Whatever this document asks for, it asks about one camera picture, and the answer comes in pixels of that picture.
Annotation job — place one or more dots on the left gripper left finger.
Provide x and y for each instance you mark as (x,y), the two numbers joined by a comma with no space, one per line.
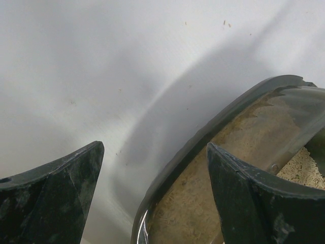
(50,203)

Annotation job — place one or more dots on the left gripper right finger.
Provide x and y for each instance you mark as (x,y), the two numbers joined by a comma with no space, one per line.
(257,207)

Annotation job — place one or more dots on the dark brown litter box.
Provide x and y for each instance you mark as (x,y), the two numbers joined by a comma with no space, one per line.
(276,126)

